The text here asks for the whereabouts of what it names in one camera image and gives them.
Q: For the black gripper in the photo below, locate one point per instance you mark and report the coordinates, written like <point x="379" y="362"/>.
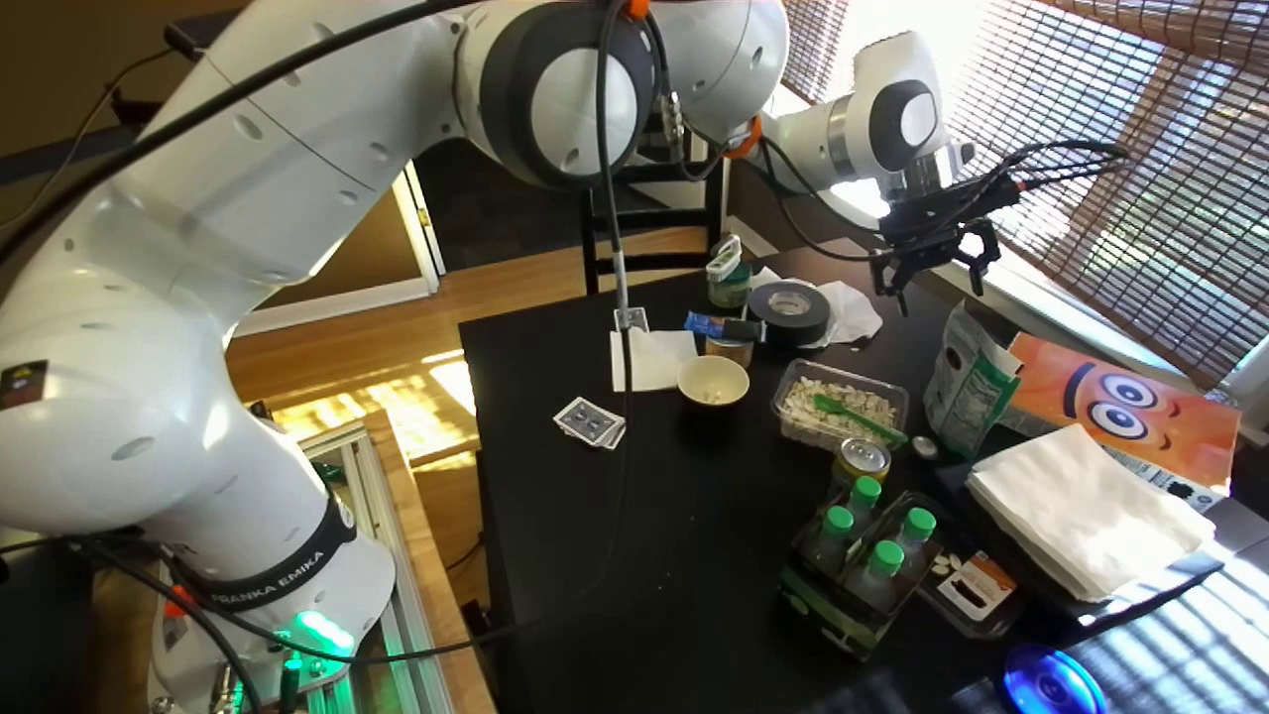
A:
<point x="933" y="223"/>

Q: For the green and white packet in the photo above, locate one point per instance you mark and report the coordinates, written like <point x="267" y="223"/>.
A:
<point x="966" y="391"/>

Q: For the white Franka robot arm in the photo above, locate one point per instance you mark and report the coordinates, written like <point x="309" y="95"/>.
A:
<point x="264" y="174"/>

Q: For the black tape roll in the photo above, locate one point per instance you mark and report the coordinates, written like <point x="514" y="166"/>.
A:
<point x="858" y="321"/>
<point x="790" y="310"/>

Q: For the clear plastic food container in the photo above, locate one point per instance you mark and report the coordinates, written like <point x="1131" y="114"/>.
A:
<point x="827" y="400"/>

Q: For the green plastic fork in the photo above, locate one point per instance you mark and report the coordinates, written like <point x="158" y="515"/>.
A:
<point x="858" y="421"/>

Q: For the small jar with yellow lid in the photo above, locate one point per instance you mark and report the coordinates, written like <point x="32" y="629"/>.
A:
<point x="862" y="458"/>

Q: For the green and white cup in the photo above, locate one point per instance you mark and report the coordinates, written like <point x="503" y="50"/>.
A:
<point x="727" y="278"/>

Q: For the bamboo window blind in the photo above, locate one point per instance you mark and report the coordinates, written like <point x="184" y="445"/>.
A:
<point x="1134" y="174"/>

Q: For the small blue box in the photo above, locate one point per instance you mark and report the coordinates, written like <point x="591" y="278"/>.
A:
<point x="718" y="327"/>

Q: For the green cap bottle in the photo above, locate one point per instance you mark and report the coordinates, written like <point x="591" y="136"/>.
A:
<point x="866" y="501"/>
<point x="880" y="573"/>
<point x="833" y="538"/>
<point x="915" y="534"/>

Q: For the small white bowl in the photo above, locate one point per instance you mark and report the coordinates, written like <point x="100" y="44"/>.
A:
<point x="716" y="383"/>

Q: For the stack of white napkins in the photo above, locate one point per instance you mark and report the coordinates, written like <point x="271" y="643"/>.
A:
<point x="1073" y="510"/>

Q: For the orange book with cartoon eyes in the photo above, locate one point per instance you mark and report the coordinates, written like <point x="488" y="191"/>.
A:
<point x="1162" y="437"/>

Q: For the black wooden chair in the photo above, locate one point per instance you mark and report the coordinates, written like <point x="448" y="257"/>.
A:
<point x="661" y="211"/>

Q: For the small white and orange box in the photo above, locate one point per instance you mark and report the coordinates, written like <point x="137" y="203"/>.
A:
<point x="982" y="589"/>

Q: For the green bottles in tray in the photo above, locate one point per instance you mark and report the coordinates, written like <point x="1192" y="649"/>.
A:
<point x="827" y="609"/>

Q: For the blue glowing device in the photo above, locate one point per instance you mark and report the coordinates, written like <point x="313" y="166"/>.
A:
<point x="1052" y="686"/>

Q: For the aluminium frame stand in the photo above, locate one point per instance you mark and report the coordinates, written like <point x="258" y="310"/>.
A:
<point x="383" y="531"/>

